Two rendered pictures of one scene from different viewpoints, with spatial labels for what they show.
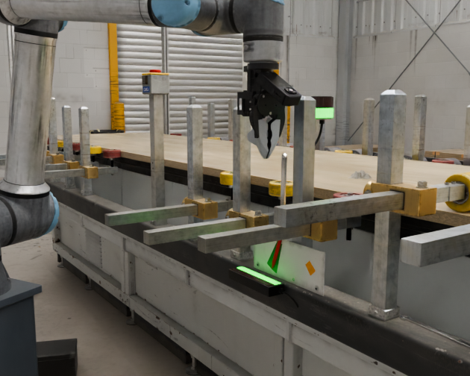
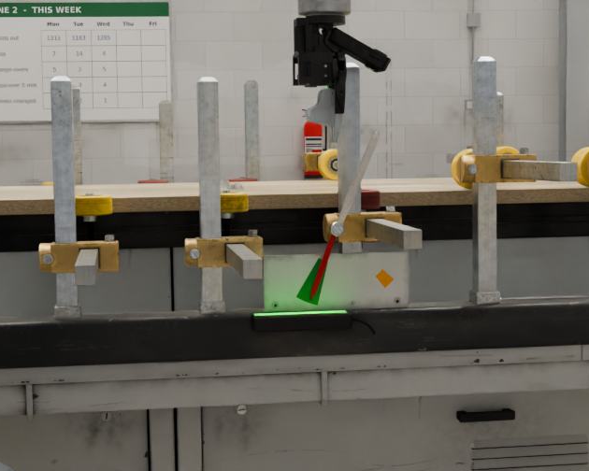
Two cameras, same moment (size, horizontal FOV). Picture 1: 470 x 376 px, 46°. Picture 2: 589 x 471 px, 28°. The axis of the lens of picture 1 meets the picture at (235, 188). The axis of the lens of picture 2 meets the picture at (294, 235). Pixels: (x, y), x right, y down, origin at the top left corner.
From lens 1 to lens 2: 1.83 m
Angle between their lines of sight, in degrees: 64
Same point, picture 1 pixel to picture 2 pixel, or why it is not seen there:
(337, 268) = not seen: hidden behind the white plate
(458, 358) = not seen: outside the picture
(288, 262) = (341, 282)
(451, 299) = (462, 290)
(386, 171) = (490, 142)
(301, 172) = (356, 160)
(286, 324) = (315, 379)
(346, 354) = (427, 373)
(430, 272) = (433, 268)
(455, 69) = not seen: outside the picture
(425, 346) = (560, 306)
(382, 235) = (489, 211)
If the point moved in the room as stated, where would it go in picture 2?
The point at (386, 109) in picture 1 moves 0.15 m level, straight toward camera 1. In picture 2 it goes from (486, 76) to (562, 72)
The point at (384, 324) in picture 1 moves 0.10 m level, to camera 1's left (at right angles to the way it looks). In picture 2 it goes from (506, 304) to (490, 311)
